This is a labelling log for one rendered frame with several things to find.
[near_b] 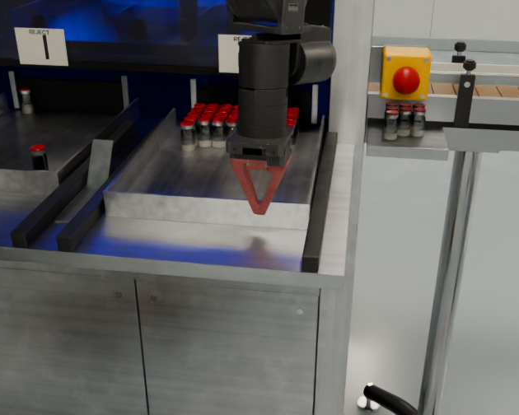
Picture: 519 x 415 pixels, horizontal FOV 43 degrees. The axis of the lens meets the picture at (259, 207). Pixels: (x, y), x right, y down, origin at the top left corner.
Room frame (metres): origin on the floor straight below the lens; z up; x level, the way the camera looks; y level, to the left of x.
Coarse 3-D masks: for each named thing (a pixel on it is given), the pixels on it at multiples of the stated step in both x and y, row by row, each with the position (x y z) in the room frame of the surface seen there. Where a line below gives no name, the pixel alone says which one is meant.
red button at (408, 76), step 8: (400, 72) 0.96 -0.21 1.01; (408, 72) 0.95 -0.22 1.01; (416, 72) 0.96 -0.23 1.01; (392, 80) 0.97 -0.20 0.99; (400, 80) 0.95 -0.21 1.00; (408, 80) 0.95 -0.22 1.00; (416, 80) 0.95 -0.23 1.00; (400, 88) 0.95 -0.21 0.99; (408, 88) 0.95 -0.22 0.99; (416, 88) 0.95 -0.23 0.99
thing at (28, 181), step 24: (0, 96) 1.16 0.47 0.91; (0, 120) 1.11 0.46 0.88; (24, 120) 1.11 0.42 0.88; (48, 120) 1.11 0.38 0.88; (72, 120) 1.11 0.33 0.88; (96, 120) 1.11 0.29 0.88; (120, 120) 1.04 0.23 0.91; (0, 144) 0.99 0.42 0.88; (24, 144) 0.99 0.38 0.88; (48, 144) 0.99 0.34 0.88; (72, 144) 0.99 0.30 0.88; (0, 168) 0.82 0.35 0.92; (24, 168) 0.89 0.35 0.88; (72, 168) 0.85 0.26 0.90; (24, 192) 0.81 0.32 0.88; (48, 192) 0.80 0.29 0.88
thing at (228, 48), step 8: (224, 40) 1.03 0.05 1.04; (232, 40) 1.03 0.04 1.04; (240, 40) 1.03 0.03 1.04; (224, 48) 1.03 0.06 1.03; (232, 48) 1.03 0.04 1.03; (224, 56) 1.03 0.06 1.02; (232, 56) 1.03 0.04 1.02; (224, 64) 1.03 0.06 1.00; (232, 64) 1.03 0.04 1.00; (232, 72) 1.03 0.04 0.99
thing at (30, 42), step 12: (24, 36) 1.08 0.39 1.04; (36, 36) 1.08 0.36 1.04; (48, 36) 1.08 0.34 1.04; (60, 36) 1.07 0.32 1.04; (24, 48) 1.08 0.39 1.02; (36, 48) 1.08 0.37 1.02; (48, 48) 1.08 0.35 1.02; (60, 48) 1.07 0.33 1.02; (24, 60) 1.08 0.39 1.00; (36, 60) 1.08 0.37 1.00; (48, 60) 1.08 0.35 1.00; (60, 60) 1.07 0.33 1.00
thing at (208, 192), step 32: (160, 128) 0.98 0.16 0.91; (320, 128) 0.97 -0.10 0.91; (160, 160) 0.93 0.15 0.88; (192, 160) 0.93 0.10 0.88; (224, 160) 0.93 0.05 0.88; (128, 192) 0.74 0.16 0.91; (160, 192) 0.81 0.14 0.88; (192, 192) 0.81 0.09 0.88; (224, 192) 0.81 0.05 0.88; (256, 192) 0.81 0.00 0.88; (288, 192) 0.81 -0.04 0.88; (256, 224) 0.72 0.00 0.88; (288, 224) 0.71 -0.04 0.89
